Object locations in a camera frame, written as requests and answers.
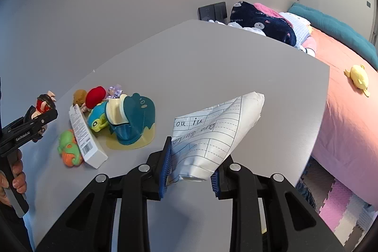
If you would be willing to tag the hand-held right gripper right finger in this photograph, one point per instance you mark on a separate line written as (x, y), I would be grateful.
(215, 184)

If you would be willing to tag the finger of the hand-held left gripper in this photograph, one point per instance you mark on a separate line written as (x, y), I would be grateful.
(44, 119)
(29, 113)

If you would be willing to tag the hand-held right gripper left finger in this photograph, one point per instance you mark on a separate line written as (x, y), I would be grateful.
(164, 172)

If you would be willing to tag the small doll figurine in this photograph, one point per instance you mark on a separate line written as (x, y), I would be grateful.
(44, 103)

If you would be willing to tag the green orange toy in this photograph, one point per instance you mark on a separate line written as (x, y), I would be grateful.
(69, 148)

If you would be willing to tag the white cardboard box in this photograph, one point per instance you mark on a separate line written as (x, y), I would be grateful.
(85, 139)

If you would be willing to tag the lined white paper sheet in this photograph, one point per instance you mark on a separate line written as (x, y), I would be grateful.
(218, 134)

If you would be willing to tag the blue yellow turtle toy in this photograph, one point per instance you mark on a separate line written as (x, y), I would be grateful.
(96, 118)

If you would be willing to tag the person's left hand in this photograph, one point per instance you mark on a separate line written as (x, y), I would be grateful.
(19, 172)

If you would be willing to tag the brown plush toy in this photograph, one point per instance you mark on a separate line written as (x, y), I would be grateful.
(79, 96)

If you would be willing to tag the red plush toy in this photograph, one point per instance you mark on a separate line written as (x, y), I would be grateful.
(95, 95)

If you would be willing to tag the purple bow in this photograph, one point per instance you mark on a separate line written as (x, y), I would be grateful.
(114, 91)

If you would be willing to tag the foam puzzle floor mat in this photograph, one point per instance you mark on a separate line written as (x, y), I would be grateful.
(339, 201)

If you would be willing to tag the bed with pink sheet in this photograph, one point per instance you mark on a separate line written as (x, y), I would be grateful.
(348, 122)

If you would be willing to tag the white cloth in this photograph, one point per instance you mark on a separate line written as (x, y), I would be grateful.
(254, 30)

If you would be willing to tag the pink white plush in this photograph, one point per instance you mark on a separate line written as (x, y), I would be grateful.
(309, 46)

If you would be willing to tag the navy printed blanket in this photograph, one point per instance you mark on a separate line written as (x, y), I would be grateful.
(260, 21)

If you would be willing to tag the light blue blanket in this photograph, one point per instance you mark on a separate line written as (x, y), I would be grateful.
(298, 26)

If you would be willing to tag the yellow plush toy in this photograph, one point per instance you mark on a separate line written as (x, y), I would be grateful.
(358, 77)

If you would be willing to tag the pink cloth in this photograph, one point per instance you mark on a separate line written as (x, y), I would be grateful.
(267, 10)

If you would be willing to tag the teal pillow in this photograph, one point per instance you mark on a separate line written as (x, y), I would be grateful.
(333, 27)

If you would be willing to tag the dark wall socket panel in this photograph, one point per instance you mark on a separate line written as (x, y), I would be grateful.
(221, 10)
(206, 13)

